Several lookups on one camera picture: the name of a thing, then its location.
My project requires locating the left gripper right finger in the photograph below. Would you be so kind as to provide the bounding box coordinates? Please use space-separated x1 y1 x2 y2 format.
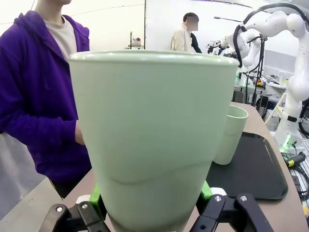
193 180 272 232

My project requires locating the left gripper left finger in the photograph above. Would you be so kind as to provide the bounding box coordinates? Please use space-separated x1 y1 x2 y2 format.
48 183 112 232

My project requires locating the pale green plastic cup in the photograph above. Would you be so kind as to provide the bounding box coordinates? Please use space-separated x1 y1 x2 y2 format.
69 50 239 232
212 105 249 165

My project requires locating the person's right forearm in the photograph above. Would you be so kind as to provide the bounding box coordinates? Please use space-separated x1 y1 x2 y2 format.
9 113 79 155

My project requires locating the person's right hand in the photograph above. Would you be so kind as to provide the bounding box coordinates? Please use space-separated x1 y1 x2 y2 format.
74 120 85 145

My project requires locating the black plastic tray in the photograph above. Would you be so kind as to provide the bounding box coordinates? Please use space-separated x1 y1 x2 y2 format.
205 131 289 201

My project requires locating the yellow black hand tool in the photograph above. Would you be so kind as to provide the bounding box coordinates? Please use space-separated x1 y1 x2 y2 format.
284 152 306 167

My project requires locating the person in purple hoodie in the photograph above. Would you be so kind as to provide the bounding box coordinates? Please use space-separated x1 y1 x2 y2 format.
0 0 92 199

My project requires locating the person in cream jacket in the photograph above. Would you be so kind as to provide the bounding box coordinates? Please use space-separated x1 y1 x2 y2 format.
171 12 202 53

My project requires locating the thin black pole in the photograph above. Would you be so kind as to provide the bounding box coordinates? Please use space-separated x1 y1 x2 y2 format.
144 0 147 50

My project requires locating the black cable sleeve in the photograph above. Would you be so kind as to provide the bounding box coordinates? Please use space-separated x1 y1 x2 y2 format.
233 3 302 68

